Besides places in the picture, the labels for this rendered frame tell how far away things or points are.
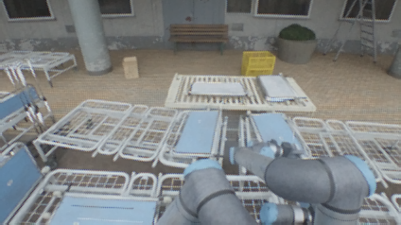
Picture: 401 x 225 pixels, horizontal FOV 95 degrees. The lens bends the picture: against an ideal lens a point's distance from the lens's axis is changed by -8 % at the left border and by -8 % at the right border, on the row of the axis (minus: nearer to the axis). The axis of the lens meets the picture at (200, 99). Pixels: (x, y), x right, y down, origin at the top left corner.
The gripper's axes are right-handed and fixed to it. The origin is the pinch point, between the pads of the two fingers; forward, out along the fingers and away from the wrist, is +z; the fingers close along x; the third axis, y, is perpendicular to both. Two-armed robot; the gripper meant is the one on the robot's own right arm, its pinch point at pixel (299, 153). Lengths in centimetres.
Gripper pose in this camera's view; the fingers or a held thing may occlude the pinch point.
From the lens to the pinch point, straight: 142.1
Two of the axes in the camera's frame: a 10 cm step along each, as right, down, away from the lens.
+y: -0.2, 5.1, -8.6
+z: 9.8, 1.6, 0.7
